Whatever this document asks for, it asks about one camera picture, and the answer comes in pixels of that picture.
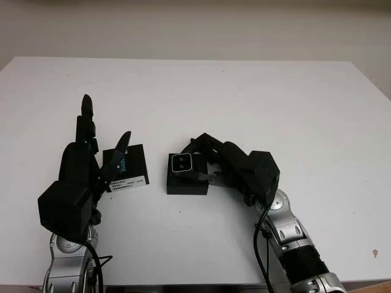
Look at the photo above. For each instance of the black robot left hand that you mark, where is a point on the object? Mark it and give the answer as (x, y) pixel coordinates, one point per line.
(76, 161)

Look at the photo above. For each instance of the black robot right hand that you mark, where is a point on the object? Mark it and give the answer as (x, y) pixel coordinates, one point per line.
(235, 168)

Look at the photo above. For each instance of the small silver depth camera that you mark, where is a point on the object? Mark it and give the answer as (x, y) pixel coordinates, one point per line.
(181, 163)

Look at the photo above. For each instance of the black RealSense camera box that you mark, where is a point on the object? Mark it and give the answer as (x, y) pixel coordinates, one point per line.
(136, 164)

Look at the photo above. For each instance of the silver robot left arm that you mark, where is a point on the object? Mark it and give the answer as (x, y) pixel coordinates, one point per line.
(67, 265)

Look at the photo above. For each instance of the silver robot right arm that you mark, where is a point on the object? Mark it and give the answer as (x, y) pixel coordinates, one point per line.
(290, 232)

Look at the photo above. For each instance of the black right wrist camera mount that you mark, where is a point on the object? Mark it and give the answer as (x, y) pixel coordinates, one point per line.
(264, 174)

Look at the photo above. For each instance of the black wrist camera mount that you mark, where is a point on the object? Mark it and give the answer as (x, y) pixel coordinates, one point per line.
(64, 207)
(264, 174)

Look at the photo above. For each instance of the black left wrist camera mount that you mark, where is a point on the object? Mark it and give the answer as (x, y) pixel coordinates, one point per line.
(64, 207)

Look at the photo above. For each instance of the black camera box base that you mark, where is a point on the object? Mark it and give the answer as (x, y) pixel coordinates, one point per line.
(186, 186)

